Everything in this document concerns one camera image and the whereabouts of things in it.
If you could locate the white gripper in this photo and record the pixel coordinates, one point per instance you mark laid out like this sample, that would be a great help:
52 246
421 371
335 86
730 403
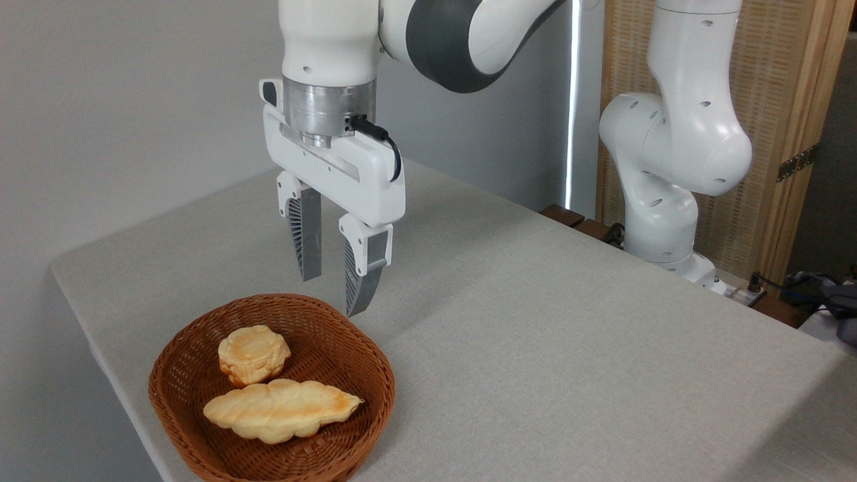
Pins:
361 181

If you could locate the round golden bread roll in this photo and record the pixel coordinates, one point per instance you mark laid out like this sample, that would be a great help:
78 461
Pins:
253 355

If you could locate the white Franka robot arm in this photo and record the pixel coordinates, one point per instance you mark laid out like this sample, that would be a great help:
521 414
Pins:
676 134

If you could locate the long braided bread loaf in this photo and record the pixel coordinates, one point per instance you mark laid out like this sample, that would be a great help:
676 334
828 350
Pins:
281 412

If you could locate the brown wicker basket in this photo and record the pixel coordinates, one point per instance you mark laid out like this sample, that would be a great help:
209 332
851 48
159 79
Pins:
335 335

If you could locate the dark brown wooden slat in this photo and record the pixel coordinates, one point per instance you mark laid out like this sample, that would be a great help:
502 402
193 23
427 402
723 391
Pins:
780 311
562 215
592 229

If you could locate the white power strip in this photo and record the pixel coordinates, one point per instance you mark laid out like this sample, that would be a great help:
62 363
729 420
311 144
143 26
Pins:
740 293

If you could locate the wooden folding screen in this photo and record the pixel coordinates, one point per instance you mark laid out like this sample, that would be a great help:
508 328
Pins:
770 80

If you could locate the metal screen hinge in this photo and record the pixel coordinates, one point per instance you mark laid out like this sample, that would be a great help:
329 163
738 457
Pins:
797 163

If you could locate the dark grey bag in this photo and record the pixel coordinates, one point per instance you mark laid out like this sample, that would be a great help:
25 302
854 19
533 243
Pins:
840 304

